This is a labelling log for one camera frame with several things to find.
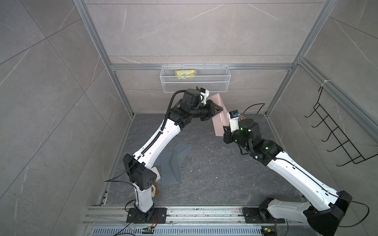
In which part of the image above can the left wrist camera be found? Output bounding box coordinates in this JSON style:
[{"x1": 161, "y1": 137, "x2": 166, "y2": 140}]
[{"x1": 196, "y1": 87, "x2": 210, "y2": 105}]

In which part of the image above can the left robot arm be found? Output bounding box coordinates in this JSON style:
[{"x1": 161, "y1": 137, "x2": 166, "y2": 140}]
[{"x1": 123, "y1": 88, "x2": 223, "y2": 218}]

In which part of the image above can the grey envelope left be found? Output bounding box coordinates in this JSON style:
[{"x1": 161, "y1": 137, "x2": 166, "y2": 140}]
[{"x1": 154, "y1": 152, "x2": 170, "y2": 166}]

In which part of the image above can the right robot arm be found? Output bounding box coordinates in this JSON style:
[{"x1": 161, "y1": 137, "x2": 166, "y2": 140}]
[{"x1": 223, "y1": 110, "x2": 353, "y2": 236}]

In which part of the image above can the brown panda plush toy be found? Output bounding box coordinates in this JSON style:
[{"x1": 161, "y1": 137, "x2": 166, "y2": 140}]
[{"x1": 152, "y1": 183, "x2": 160, "y2": 197}]

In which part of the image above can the grey envelope lower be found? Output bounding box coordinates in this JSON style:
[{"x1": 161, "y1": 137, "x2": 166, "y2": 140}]
[{"x1": 160, "y1": 150, "x2": 180, "y2": 186}]

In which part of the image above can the aluminium rail base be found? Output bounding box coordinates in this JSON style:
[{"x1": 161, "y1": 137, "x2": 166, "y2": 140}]
[{"x1": 81, "y1": 206, "x2": 318, "y2": 236}]

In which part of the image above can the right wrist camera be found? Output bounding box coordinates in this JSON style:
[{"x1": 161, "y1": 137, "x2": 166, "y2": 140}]
[{"x1": 227, "y1": 110, "x2": 240, "y2": 133}]

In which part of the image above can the white wire mesh basket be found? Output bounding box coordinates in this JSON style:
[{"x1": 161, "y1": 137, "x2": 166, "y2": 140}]
[{"x1": 159, "y1": 65, "x2": 231, "y2": 93}]

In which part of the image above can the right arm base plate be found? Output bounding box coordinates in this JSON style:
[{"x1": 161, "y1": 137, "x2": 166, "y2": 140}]
[{"x1": 242, "y1": 207, "x2": 285, "y2": 224}]

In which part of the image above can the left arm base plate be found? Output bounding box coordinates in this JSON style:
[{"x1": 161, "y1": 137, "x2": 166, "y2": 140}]
[{"x1": 127, "y1": 207, "x2": 167, "y2": 224}]

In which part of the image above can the yellow packet in basket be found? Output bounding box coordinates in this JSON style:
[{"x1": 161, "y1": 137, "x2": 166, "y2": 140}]
[{"x1": 175, "y1": 69, "x2": 197, "y2": 80}]

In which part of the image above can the white rectangular box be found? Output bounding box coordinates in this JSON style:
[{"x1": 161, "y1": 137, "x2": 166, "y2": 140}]
[{"x1": 151, "y1": 167, "x2": 161, "y2": 182}]

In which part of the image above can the grey envelope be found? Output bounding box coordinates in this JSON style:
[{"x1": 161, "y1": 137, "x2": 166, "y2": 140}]
[
  {"x1": 160, "y1": 150, "x2": 180, "y2": 186},
  {"x1": 154, "y1": 152, "x2": 170, "y2": 166},
  {"x1": 173, "y1": 141, "x2": 193, "y2": 167}
]

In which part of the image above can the black wire hook rack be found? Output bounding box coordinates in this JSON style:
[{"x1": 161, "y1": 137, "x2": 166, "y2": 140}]
[{"x1": 305, "y1": 87, "x2": 378, "y2": 167}]

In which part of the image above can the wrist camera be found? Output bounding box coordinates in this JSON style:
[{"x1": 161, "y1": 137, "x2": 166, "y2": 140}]
[
  {"x1": 227, "y1": 110, "x2": 240, "y2": 133},
  {"x1": 196, "y1": 87, "x2": 210, "y2": 105}
]

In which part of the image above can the grey envelope upper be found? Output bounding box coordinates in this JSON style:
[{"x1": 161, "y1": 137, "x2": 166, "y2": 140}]
[{"x1": 173, "y1": 141, "x2": 193, "y2": 167}]

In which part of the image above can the pink envelope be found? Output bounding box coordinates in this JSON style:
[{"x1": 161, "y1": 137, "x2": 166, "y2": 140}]
[{"x1": 209, "y1": 93, "x2": 229, "y2": 137}]

